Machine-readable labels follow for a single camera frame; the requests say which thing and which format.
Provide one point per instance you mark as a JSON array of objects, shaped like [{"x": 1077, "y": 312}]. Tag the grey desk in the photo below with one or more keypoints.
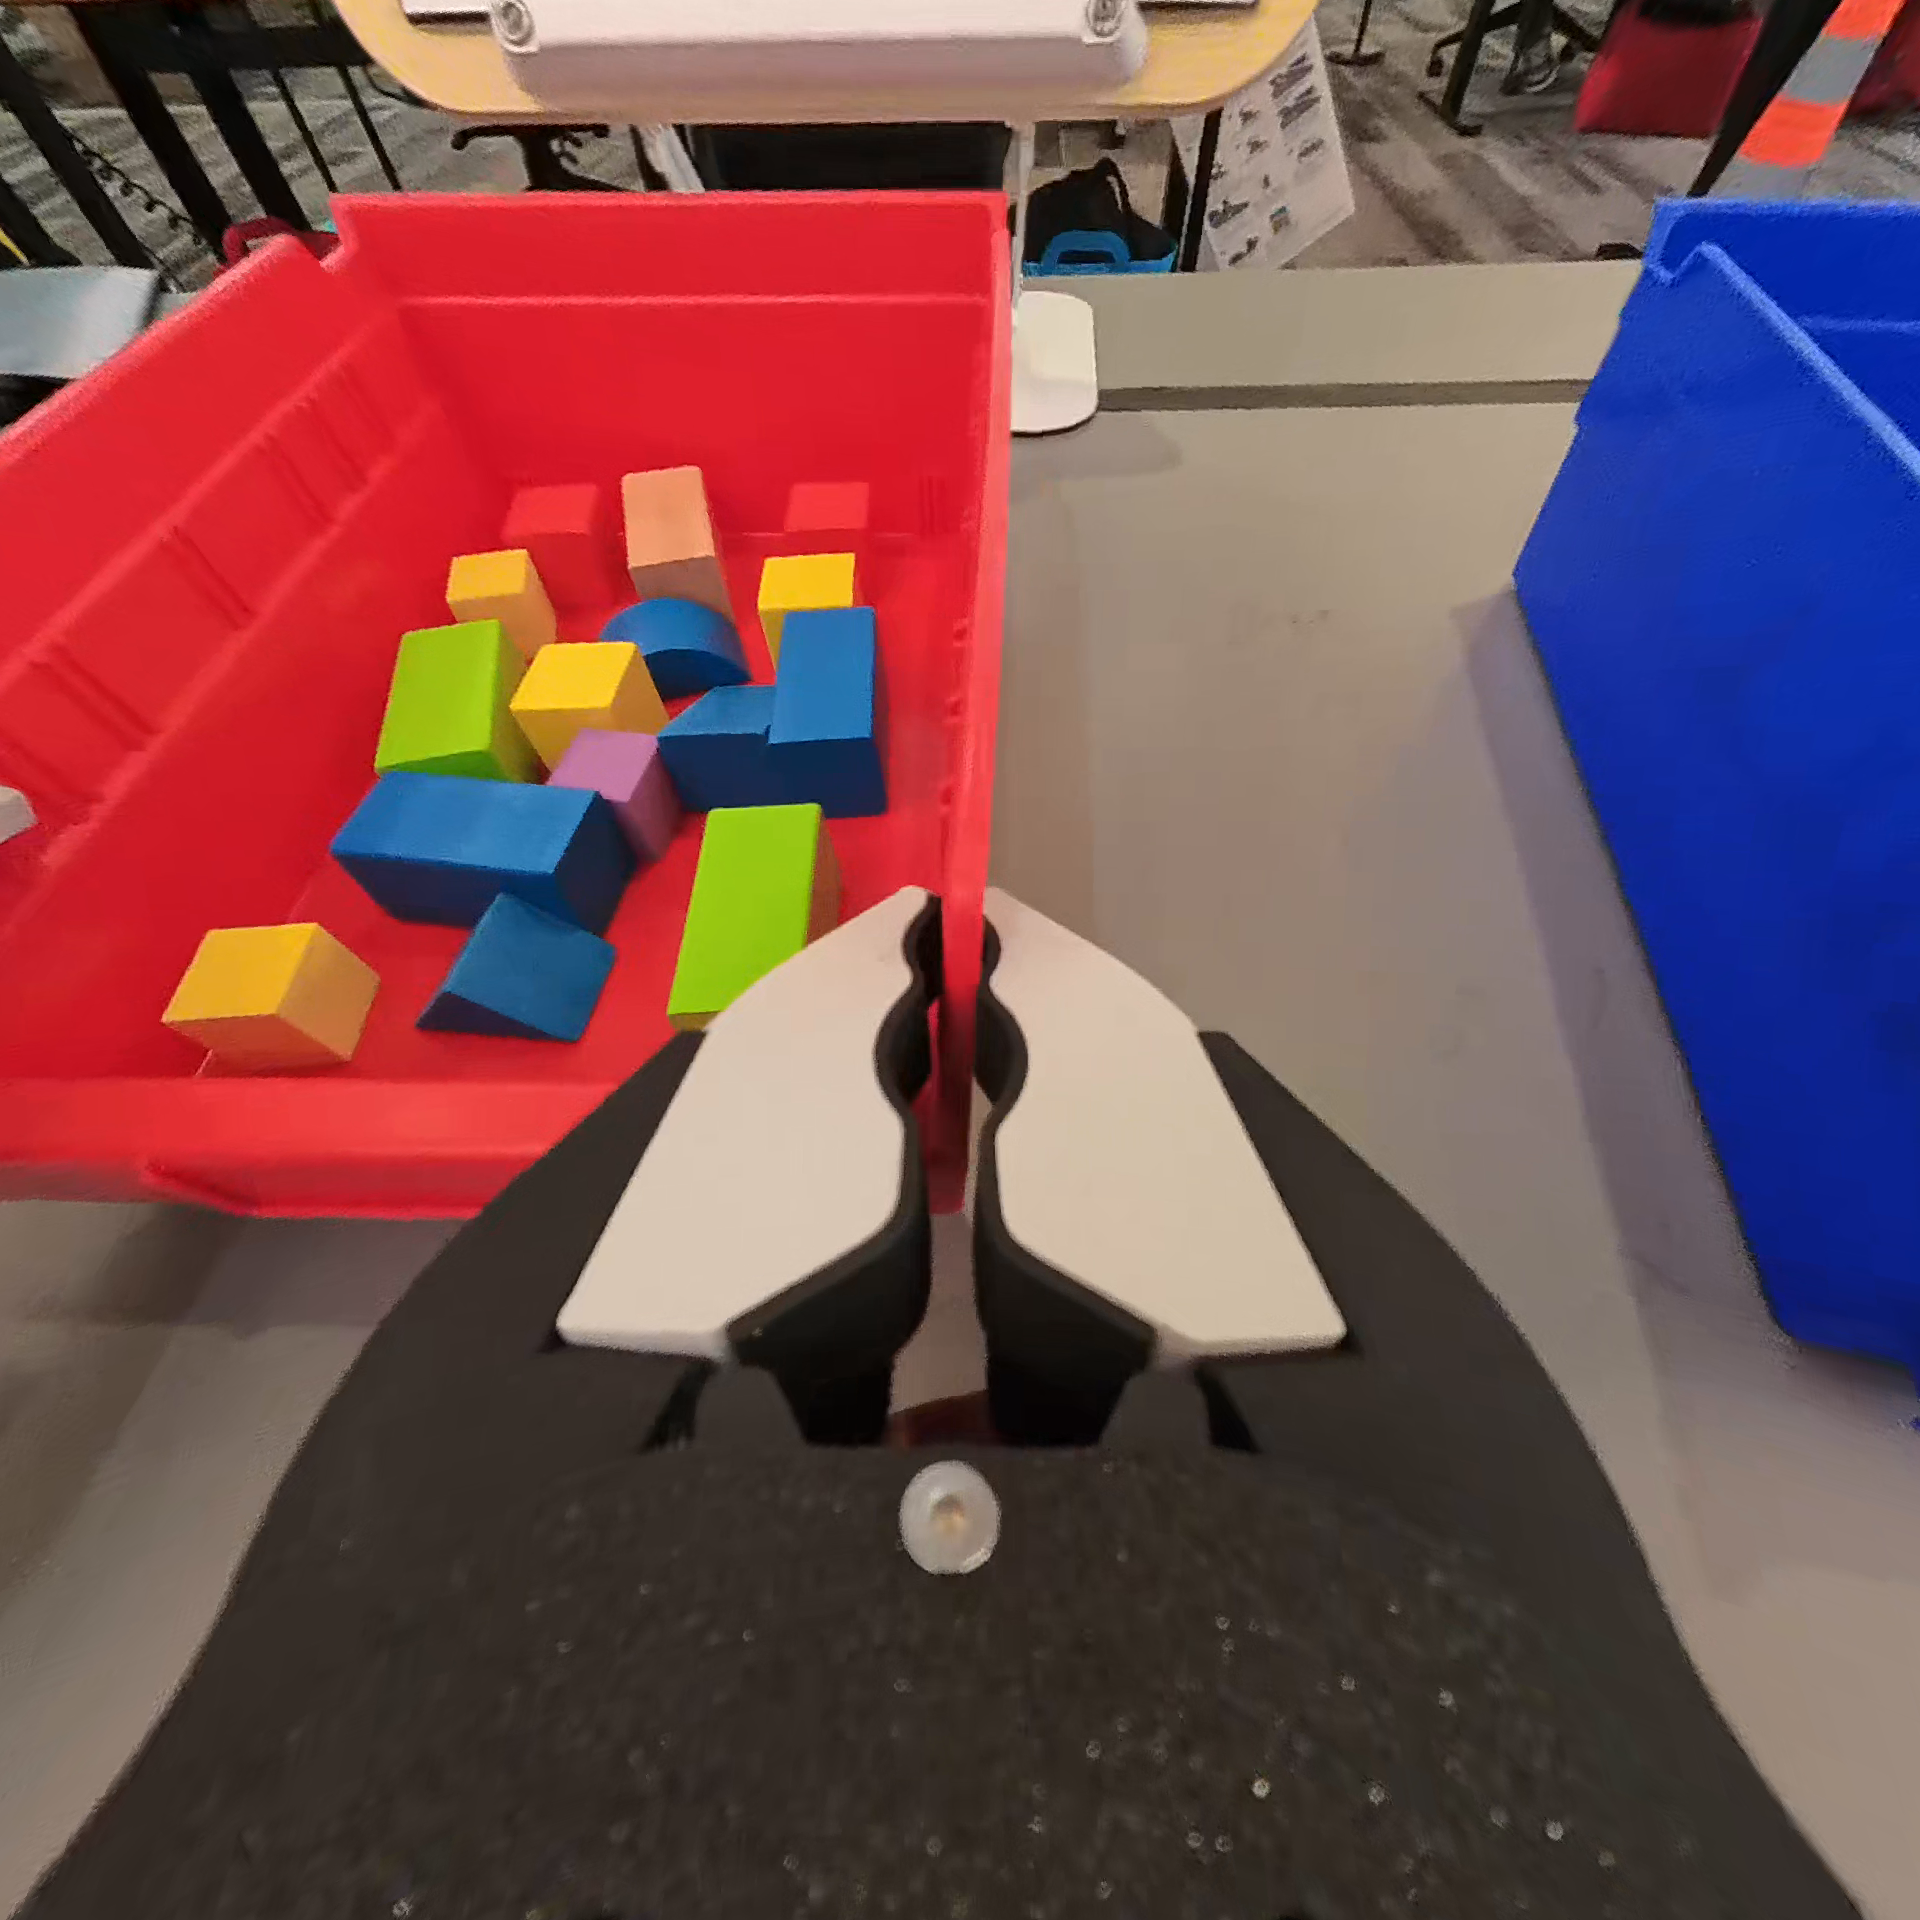
[{"x": 1321, "y": 841}]

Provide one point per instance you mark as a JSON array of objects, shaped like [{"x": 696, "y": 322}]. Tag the red plastic bin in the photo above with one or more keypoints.
[{"x": 182, "y": 451}]

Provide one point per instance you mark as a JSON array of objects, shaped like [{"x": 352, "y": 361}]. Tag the white floor sign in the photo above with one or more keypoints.
[{"x": 1277, "y": 152}]

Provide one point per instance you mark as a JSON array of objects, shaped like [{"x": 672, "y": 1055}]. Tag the instruction sheet board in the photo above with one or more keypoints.
[{"x": 813, "y": 46}]

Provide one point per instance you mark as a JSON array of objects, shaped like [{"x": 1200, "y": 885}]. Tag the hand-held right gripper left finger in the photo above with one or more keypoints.
[{"x": 750, "y": 1187}]

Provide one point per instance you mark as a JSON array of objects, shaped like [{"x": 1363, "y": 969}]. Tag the blue plastic bin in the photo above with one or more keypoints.
[{"x": 1771, "y": 750}]

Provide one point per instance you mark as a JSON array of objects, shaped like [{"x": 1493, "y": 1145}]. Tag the white board stand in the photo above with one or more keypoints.
[{"x": 1053, "y": 361}]

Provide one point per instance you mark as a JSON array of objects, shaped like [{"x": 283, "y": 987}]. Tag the blue floor tub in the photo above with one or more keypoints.
[{"x": 1095, "y": 226}]

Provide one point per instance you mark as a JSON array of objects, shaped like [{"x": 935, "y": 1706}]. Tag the red floor object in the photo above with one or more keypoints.
[{"x": 1815, "y": 86}]

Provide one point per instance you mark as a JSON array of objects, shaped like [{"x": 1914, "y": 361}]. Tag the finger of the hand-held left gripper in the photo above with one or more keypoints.
[{"x": 17, "y": 811}]

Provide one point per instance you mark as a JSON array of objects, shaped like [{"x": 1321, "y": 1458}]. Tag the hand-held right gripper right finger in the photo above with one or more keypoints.
[{"x": 1165, "y": 1170}]

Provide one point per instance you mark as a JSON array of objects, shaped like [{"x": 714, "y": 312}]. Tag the pile of coloured wooden blocks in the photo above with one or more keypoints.
[{"x": 497, "y": 856}]

